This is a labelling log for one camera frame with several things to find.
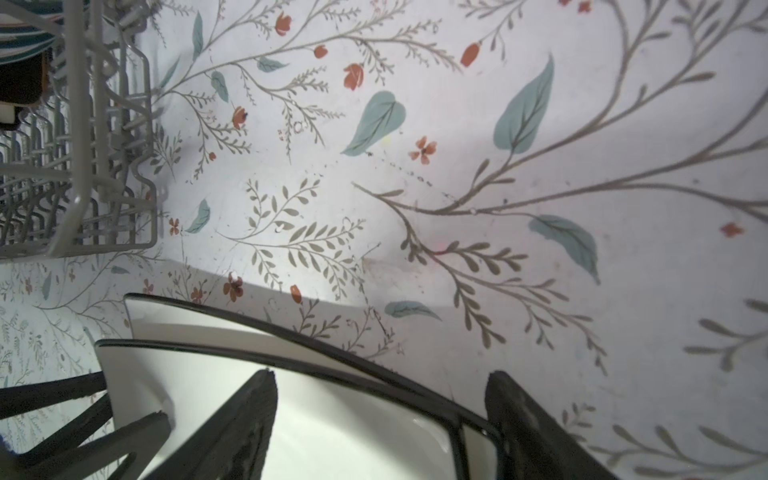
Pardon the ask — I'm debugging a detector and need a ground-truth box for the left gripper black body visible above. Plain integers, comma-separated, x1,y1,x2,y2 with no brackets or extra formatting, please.
1,372,171,479

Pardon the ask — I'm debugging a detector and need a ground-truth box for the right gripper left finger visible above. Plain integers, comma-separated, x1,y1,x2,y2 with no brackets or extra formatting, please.
148,369,278,480

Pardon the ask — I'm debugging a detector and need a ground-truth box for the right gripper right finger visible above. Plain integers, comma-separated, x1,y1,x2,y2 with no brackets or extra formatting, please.
484,370,616,480

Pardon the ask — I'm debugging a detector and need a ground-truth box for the white square plate black rim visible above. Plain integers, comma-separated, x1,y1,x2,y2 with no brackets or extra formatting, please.
124,293,438,399

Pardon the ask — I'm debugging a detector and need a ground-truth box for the grey wire dish rack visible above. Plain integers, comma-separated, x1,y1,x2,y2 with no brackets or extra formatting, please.
1,1,157,262

